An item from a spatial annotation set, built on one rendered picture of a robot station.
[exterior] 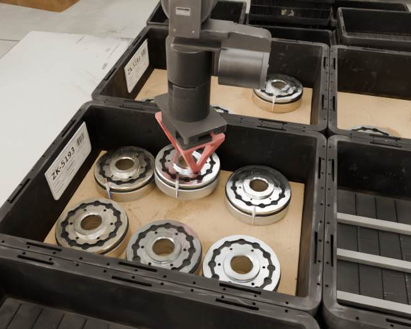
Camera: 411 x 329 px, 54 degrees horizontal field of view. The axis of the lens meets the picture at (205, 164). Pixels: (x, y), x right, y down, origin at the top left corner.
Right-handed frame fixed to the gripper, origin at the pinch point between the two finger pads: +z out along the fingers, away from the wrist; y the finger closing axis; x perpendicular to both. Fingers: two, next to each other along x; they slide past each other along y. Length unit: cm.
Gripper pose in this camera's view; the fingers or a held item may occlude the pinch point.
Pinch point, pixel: (188, 156)
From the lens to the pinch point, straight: 62.6
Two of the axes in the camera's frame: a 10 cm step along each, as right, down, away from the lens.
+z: -0.3, 7.1, 7.0
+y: -4.9, -6.2, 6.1
